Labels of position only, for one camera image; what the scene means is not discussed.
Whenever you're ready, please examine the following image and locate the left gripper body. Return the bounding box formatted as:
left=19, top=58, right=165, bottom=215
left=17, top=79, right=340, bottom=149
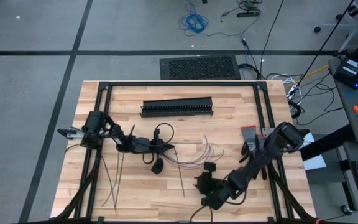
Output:
left=128, top=126, right=163, bottom=156

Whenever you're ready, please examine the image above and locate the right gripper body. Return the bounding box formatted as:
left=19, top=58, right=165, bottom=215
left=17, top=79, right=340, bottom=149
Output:
left=201, top=173, right=230, bottom=210

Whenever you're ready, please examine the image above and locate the multicoloured wire harness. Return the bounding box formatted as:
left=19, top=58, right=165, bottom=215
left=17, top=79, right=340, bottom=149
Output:
left=163, top=134, right=225, bottom=170

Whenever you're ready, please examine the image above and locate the black slotted cable duct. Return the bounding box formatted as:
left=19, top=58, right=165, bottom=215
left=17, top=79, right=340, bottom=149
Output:
left=139, top=105, right=214, bottom=118

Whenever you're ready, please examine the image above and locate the grey black work glove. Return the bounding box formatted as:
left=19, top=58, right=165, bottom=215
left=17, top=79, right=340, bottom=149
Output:
left=253, top=133, right=269, bottom=181
left=239, top=125, right=262, bottom=164

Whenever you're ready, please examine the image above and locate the black perforated floor grille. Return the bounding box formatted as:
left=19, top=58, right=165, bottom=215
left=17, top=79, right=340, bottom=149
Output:
left=159, top=54, right=242, bottom=81

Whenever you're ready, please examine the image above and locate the white paper sheet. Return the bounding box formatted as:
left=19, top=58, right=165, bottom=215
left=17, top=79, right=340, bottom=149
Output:
left=297, top=131, right=328, bottom=172

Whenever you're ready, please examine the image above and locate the white power strip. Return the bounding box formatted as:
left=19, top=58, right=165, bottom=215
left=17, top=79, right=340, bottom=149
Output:
left=286, top=83, right=301, bottom=101

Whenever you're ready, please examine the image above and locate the black desk caster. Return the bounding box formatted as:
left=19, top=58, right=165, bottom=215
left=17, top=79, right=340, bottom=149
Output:
left=340, top=203, right=354, bottom=216

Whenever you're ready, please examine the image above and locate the dark grey side desk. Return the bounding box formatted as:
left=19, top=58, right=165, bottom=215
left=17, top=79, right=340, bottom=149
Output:
left=327, top=57, right=358, bottom=146

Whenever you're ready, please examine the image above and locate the black power strip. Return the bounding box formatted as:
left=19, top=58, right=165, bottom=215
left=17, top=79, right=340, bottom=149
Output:
left=236, top=10, right=262, bottom=19

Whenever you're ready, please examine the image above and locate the black box with blue light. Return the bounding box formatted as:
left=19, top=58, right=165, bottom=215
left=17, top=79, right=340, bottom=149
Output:
left=333, top=55, right=358, bottom=90

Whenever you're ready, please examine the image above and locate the white office chair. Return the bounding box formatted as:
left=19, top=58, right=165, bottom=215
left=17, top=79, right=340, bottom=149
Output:
left=313, top=0, right=358, bottom=54

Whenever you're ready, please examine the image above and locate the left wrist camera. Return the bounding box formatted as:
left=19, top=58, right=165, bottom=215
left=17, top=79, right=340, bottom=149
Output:
left=150, top=157, right=165, bottom=175

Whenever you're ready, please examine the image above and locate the black aluminium table frame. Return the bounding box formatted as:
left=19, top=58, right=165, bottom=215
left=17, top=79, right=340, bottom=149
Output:
left=54, top=80, right=318, bottom=224

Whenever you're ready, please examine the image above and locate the black cable coil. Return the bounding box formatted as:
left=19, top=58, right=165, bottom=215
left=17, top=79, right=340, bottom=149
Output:
left=237, top=63, right=262, bottom=80

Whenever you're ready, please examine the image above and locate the blue coiled cable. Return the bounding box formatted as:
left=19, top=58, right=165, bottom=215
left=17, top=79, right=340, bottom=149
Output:
left=178, top=0, right=245, bottom=39

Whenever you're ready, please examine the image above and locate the white floor cable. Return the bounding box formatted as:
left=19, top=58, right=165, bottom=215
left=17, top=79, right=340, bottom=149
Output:
left=265, top=72, right=305, bottom=106

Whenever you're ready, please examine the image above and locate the black floor cable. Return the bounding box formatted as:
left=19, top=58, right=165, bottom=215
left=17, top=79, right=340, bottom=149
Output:
left=290, top=72, right=345, bottom=127

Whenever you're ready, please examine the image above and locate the yellow floor cable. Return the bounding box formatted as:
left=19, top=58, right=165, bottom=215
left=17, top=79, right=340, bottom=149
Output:
left=286, top=63, right=331, bottom=94

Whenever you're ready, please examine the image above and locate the thin black hanging cable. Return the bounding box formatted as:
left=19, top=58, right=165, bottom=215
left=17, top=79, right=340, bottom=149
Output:
left=259, top=0, right=286, bottom=80
left=292, top=0, right=357, bottom=93

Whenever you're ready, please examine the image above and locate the tangled black cable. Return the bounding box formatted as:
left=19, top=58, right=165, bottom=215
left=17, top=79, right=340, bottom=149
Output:
left=220, top=0, right=264, bottom=23

